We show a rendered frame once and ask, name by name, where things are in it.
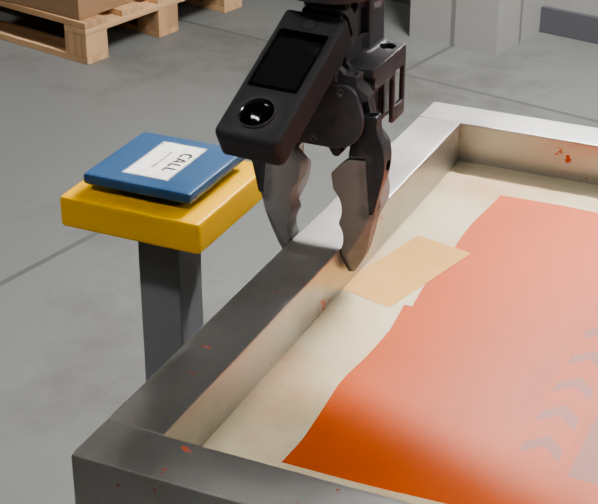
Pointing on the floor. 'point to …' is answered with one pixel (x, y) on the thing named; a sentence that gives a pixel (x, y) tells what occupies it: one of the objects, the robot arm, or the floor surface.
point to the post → (165, 248)
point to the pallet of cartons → (82, 22)
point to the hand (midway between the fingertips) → (317, 251)
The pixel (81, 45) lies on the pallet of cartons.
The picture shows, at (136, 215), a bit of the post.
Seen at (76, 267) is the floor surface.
